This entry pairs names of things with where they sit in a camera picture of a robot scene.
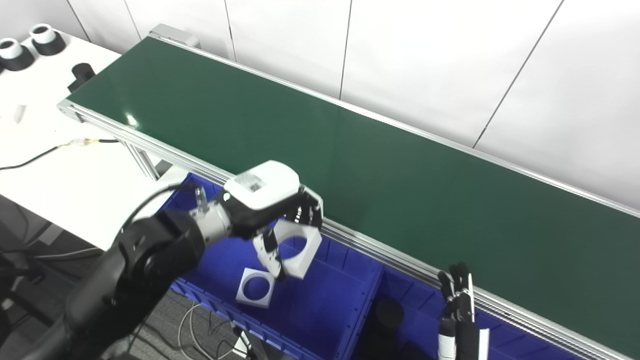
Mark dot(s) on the blue plastic bin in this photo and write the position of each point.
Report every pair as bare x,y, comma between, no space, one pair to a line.
420,305
325,305

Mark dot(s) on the small black cylinder part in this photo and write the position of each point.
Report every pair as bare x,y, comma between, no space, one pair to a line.
82,72

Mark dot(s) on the aluminium conveyor leg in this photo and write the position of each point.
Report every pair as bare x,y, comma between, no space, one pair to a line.
145,162

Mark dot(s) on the green conveyor belt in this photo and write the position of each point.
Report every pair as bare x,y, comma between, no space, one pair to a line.
375,165
400,262

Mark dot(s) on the white square part with hole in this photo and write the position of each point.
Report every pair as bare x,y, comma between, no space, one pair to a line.
243,295
307,250

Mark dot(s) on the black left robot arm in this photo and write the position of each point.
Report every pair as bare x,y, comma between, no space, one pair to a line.
135,270

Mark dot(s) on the black and white cylinder part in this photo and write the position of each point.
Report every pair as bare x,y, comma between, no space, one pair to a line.
47,44
17,59

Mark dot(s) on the white and black right hand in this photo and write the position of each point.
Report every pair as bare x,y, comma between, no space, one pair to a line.
465,335

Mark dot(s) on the white and black left hand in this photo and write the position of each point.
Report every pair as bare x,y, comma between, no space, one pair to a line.
262,187

